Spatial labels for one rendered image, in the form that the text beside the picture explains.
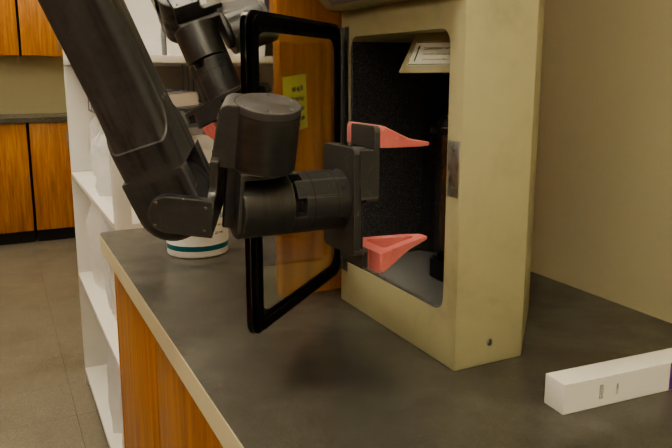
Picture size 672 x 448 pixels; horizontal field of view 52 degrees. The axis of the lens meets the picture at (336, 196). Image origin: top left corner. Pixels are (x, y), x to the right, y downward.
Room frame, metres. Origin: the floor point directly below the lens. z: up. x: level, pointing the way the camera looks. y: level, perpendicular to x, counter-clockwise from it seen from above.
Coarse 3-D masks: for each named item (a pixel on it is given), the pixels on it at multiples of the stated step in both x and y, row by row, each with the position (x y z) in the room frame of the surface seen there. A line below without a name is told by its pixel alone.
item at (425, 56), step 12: (420, 36) 0.96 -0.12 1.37; (432, 36) 0.94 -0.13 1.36; (444, 36) 0.93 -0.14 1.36; (420, 48) 0.95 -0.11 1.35; (432, 48) 0.93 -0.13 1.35; (444, 48) 0.92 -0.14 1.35; (408, 60) 0.96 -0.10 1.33; (420, 60) 0.94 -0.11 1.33; (432, 60) 0.92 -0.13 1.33; (444, 60) 0.91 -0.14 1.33; (408, 72) 0.95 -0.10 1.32; (420, 72) 0.93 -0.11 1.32; (432, 72) 0.92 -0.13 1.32; (444, 72) 0.91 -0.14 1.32
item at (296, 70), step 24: (240, 24) 0.81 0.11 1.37; (240, 48) 0.81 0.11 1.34; (264, 48) 0.85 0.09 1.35; (288, 48) 0.91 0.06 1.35; (312, 48) 0.99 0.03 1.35; (264, 72) 0.85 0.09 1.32; (288, 72) 0.91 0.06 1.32; (312, 72) 0.99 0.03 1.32; (288, 96) 0.91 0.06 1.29; (312, 96) 0.99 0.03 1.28; (312, 120) 0.99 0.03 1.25; (312, 144) 0.99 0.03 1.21; (312, 168) 0.98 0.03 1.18; (264, 240) 0.84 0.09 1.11; (288, 240) 0.91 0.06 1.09; (312, 240) 0.98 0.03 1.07; (264, 264) 0.84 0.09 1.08; (288, 264) 0.90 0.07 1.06; (312, 264) 0.98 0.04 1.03; (264, 288) 0.84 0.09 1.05; (288, 288) 0.90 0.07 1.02
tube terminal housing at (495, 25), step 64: (448, 0) 0.85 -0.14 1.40; (512, 0) 0.85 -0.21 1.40; (512, 64) 0.85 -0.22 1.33; (448, 128) 0.84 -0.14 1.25; (512, 128) 0.85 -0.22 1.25; (512, 192) 0.86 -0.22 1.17; (448, 256) 0.84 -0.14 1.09; (512, 256) 0.86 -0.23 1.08; (384, 320) 0.98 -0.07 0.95; (448, 320) 0.83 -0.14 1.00; (512, 320) 0.86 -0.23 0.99
